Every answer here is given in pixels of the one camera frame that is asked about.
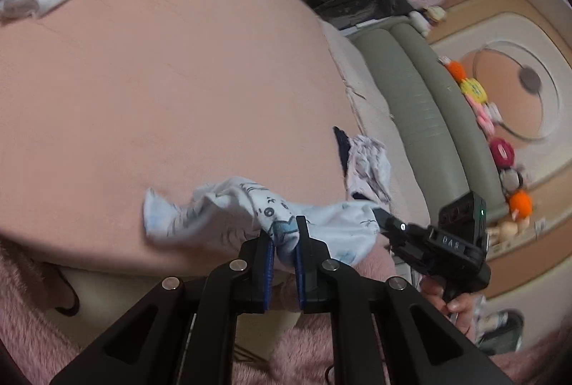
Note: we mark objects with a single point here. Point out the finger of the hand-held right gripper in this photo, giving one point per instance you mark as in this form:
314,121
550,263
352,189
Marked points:
397,226

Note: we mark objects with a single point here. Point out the white navy patterned garment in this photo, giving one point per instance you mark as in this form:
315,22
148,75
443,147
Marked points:
368,161

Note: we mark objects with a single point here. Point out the grey-green padded headboard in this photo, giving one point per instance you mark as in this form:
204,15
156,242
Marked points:
424,107

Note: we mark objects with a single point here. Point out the light blue bear-print garment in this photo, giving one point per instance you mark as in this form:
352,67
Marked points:
214,210

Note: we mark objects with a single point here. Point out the small orange plush toy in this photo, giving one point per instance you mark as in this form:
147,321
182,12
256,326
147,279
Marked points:
456,71

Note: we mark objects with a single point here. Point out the red plush toy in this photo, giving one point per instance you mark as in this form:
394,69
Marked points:
501,151

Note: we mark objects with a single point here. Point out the beige doll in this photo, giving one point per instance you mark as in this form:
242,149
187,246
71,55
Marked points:
507,233

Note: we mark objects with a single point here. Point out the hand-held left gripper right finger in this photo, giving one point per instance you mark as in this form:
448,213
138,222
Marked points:
300,273

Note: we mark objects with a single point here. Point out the yellow plush toy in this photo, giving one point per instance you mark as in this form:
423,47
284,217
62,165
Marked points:
473,90

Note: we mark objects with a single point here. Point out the black white plush toy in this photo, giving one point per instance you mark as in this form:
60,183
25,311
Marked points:
511,178

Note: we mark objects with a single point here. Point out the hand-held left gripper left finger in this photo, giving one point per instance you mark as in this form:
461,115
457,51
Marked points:
269,273

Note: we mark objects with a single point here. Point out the pink fluffy pajamas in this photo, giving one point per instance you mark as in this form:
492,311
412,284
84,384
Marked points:
27,300

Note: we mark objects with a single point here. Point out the large orange plush toy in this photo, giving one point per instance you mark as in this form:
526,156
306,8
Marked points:
520,206

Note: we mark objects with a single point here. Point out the person's right hand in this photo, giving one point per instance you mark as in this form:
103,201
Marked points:
460,309

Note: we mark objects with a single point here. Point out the pink plush toy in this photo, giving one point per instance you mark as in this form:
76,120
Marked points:
487,116

